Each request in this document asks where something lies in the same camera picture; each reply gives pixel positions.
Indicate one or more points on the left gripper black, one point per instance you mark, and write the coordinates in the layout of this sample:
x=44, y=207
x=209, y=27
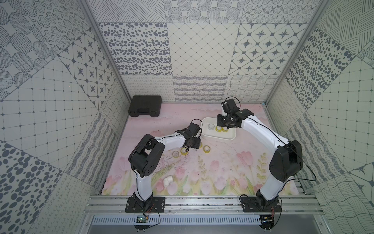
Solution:
x=192, y=143

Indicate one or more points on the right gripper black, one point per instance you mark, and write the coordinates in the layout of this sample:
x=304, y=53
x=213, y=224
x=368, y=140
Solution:
x=219, y=121

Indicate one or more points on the yellow tape roll two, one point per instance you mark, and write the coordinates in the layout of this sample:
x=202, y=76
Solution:
x=184, y=151

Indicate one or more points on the yellow tape roll four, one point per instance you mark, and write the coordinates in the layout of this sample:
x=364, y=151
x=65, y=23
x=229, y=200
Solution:
x=206, y=149

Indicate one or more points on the yellow tape roll one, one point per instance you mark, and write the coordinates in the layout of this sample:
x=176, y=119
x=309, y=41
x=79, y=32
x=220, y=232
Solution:
x=175, y=154

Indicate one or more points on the clear tape roll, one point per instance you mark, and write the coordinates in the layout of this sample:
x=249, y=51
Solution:
x=211, y=126

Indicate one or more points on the white pipe elbow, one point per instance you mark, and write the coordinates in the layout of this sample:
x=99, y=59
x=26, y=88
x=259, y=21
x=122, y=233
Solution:
x=167, y=181

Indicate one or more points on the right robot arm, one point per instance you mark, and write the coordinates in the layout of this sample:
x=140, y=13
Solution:
x=286, y=160

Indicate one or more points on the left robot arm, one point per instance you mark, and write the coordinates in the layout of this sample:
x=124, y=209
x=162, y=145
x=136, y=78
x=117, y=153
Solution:
x=146, y=156

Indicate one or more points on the white storage box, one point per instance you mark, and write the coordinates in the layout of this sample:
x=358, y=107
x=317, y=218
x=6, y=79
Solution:
x=210, y=130

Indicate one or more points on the black tool case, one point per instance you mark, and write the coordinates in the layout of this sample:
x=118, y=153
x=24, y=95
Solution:
x=145, y=106

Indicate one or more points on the left circuit board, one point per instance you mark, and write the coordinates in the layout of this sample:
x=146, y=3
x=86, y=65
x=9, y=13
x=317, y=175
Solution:
x=141, y=219

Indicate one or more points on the circuit board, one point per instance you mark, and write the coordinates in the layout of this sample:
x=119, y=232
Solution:
x=141, y=219
x=267, y=220

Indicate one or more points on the right circuit board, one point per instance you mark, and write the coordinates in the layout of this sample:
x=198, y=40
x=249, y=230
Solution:
x=267, y=220

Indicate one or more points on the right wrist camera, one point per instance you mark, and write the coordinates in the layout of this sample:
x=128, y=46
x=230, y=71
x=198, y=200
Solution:
x=229, y=107

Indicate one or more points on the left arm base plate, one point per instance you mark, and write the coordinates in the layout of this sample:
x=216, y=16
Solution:
x=153, y=205

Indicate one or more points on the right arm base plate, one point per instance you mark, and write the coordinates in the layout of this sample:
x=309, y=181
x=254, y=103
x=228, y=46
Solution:
x=259, y=205

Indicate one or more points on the aluminium rail frame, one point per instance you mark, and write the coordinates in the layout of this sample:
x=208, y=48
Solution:
x=114, y=205

